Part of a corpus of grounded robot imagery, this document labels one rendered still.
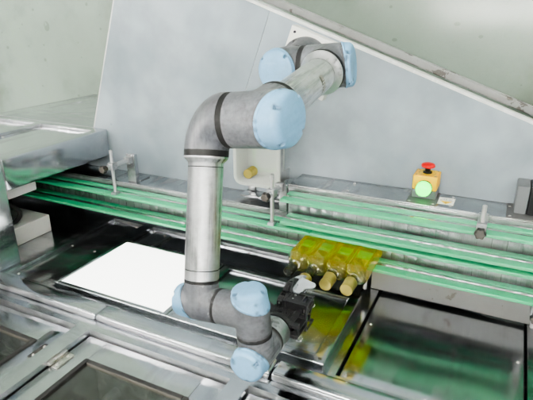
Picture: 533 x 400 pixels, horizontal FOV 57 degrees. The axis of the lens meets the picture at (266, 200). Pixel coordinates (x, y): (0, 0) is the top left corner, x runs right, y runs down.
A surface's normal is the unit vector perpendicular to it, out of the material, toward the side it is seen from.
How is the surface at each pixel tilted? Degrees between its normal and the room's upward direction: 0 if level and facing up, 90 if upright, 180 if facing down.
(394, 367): 91
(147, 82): 0
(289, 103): 83
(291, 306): 0
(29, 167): 90
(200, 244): 30
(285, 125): 84
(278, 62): 8
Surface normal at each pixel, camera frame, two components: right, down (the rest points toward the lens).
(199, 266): -0.04, 0.05
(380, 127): -0.44, 0.33
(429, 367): -0.01, -0.94
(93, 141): 0.90, 0.15
